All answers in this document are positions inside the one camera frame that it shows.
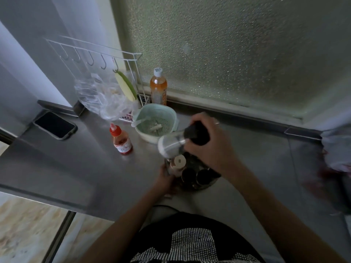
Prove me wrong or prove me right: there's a frosted glass window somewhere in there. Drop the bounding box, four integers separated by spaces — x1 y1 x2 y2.
109 0 351 122

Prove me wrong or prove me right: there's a white plastic bag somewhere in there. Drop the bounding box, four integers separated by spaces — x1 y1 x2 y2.
320 128 351 173

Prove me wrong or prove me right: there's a white wire hook rack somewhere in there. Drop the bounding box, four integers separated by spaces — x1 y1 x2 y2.
45 35 151 123

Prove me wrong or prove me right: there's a yellow green sponge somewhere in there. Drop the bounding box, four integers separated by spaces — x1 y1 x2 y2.
114 70 138 102

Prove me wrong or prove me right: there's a person's left hand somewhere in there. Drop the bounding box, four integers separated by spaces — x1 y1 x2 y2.
152 164 179 197

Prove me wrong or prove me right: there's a round dark spice rack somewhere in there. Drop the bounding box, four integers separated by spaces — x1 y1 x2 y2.
164 153 221 191

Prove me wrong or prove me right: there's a white plastic spoon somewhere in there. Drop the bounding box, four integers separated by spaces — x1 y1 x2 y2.
131 116 152 128

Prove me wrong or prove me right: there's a black-lidded spice jar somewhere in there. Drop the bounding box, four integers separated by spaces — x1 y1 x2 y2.
196 169 212 186
181 168 197 184

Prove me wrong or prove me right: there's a beige-lidded spice jar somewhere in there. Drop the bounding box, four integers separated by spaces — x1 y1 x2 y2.
169 155 187 177

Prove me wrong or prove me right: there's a person's right forearm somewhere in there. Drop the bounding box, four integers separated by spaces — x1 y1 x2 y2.
223 161 347 263

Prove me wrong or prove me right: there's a pale green colander bowl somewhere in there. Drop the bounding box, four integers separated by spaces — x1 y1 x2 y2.
133 103 179 144

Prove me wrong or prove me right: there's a red sauce bottle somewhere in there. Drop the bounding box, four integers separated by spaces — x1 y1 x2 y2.
109 123 134 155

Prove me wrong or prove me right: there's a black smartphone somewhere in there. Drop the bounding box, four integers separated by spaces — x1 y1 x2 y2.
33 110 78 141

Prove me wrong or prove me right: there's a clear crumpled plastic bag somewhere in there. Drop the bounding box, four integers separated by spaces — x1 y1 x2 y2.
74 73 138 121

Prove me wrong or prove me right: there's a clear black-capped spice jar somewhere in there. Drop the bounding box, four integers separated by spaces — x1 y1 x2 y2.
157 121 210 159

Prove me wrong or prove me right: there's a person's right hand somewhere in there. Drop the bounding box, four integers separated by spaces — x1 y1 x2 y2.
183 112 242 176

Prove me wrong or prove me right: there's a black white patterned garment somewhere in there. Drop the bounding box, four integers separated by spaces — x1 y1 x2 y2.
120 212 266 263

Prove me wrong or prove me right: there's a person's left forearm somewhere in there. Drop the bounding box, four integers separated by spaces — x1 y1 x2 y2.
78 187 168 263

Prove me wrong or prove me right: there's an orange bottle with white cap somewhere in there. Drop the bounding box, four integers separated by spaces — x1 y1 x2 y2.
150 67 168 106

